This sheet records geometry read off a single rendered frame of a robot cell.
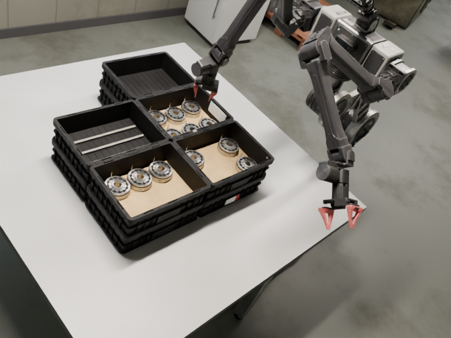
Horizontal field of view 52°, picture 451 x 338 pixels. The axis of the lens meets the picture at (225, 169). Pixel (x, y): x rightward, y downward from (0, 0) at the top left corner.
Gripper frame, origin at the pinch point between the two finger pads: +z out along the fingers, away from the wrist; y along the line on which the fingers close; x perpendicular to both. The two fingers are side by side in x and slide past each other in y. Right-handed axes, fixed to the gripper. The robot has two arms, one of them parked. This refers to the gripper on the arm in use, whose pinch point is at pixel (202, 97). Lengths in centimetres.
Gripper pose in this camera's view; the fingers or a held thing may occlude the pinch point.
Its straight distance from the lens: 212.7
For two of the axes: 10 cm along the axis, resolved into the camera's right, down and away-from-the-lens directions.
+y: 9.5, 2.7, 1.5
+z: -2.9, 6.8, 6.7
